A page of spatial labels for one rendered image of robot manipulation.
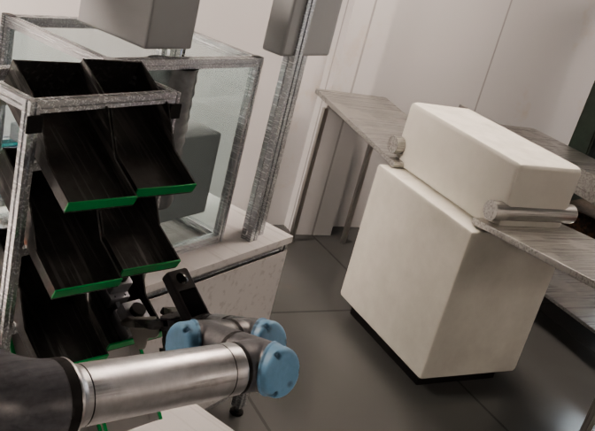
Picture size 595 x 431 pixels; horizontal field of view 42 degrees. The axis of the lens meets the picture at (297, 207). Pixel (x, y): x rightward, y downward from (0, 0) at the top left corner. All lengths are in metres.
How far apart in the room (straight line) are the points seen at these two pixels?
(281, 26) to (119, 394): 1.87
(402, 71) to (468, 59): 0.56
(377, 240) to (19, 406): 3.39
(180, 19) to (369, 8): 2.73
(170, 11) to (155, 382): 1.54
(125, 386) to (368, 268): 3.33
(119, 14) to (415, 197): 2.01
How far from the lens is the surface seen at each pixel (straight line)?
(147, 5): 2.33
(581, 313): 4.96
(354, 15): 4.96
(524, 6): 5.96
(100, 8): 2.47
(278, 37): 2.67
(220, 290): 2.82
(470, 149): 3.81
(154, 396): 1.00
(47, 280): 1.38
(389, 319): 4.10
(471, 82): 5.85
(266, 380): 1.10
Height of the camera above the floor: 2.04
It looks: 21 degrees down
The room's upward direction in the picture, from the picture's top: 15 degrees clockwise
